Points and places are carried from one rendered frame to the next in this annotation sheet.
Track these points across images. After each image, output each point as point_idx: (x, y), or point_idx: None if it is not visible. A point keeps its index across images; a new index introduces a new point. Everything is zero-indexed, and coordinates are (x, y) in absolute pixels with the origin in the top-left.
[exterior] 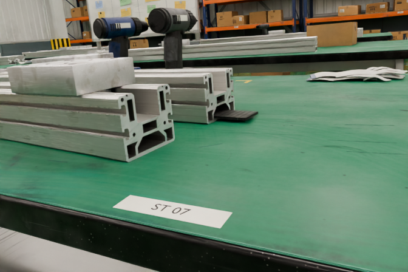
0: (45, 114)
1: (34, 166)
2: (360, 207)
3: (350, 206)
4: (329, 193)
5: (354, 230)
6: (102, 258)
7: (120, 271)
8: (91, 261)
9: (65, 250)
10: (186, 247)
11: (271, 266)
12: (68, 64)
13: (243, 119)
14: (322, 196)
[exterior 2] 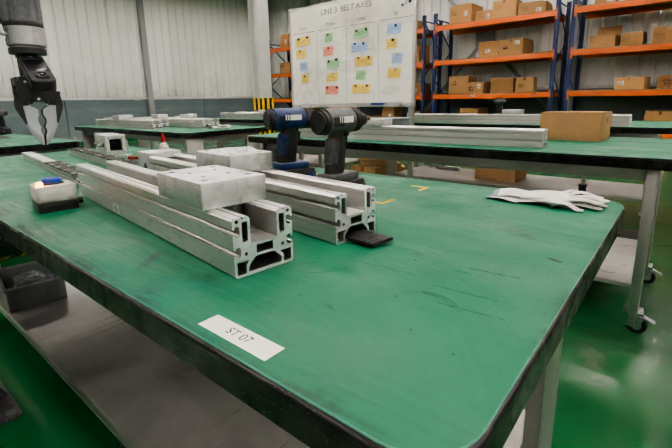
0: (181, 220)
1: (162, 268)
2: (392, 366)
3: (385, 362)
4: (379, 345)
5: (366, 385)
6: None
7: None
8: None
9: None
10: (236, 371)
11: (286, 402)
12: (200, 180)
13: (371, 245)
14: (371, 347)
